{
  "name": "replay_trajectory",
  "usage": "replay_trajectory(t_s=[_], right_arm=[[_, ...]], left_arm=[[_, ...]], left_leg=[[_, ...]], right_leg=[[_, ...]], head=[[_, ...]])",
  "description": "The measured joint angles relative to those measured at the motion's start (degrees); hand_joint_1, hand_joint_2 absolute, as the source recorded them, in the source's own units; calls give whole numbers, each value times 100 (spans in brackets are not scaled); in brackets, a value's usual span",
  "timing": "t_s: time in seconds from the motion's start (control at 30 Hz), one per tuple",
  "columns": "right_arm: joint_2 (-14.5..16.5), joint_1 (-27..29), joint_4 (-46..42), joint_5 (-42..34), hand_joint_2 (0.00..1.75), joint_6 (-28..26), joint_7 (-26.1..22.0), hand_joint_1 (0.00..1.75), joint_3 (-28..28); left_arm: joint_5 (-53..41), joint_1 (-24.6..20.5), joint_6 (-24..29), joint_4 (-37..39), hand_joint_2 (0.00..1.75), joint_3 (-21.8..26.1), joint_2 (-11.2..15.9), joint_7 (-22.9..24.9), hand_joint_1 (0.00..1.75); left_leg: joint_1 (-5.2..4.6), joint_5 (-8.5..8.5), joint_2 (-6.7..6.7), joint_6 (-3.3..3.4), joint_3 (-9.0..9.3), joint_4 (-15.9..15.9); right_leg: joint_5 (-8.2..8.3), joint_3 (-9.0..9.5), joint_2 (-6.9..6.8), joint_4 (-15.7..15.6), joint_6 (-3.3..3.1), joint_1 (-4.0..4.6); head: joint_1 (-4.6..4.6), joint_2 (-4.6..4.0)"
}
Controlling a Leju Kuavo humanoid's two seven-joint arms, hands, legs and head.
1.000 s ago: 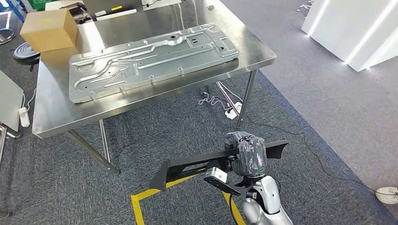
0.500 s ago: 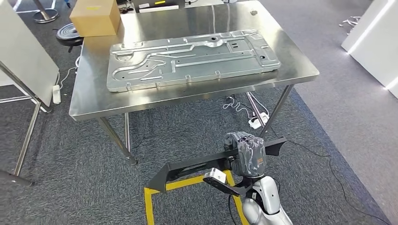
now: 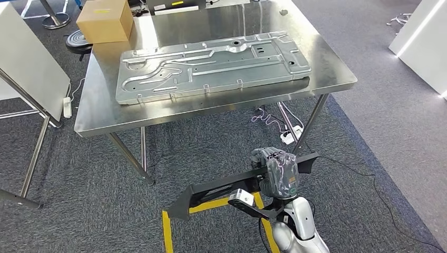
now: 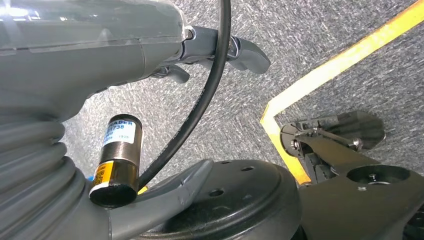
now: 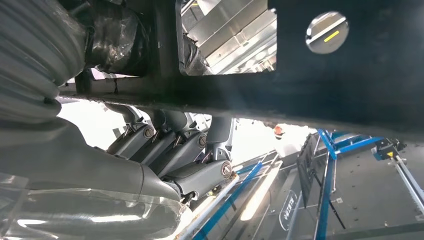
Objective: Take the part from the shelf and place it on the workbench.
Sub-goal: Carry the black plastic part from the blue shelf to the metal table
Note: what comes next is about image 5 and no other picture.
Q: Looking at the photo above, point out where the stamped grey metal panel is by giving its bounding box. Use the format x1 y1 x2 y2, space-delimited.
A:
181 0 278 76

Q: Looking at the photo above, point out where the blue background rack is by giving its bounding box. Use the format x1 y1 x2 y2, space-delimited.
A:
313 128 386 240

